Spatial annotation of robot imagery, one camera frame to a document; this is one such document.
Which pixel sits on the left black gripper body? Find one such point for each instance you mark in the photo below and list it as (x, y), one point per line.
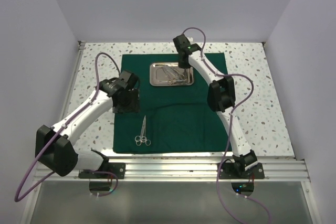
(130, 103)

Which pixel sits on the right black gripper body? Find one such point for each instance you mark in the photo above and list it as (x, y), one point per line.
(182, 64)

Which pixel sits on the stainless steel instrument tray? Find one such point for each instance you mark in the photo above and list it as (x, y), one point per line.
(165, 74)

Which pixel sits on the green surgical cloth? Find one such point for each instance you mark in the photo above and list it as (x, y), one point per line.
(178, 119)

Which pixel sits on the steel forceps with ring handles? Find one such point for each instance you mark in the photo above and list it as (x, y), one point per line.
(147, 143)

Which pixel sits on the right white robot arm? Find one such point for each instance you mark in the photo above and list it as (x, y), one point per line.
(221, 99)

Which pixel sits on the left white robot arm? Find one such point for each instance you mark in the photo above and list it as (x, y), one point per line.
(54, 145)

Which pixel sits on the steel surgical instruments pile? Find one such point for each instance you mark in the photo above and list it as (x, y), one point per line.
(175, 76)

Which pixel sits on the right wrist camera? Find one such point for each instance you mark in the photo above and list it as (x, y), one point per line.
(191, 39)

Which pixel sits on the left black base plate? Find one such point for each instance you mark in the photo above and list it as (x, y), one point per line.
(116, 168)

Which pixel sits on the aluminium rail frame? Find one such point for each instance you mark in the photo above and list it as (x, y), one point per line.
(261, 120)

